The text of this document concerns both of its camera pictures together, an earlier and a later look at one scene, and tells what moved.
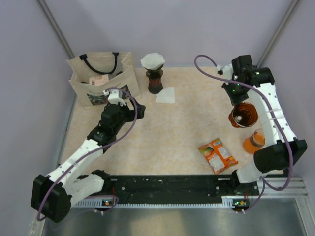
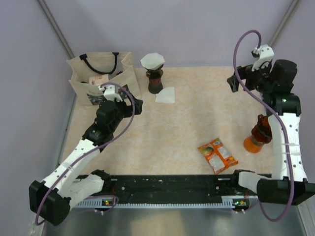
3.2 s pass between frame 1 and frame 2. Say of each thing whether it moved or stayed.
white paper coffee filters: stayed
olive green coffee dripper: stayed
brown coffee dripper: moved
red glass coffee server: stayed
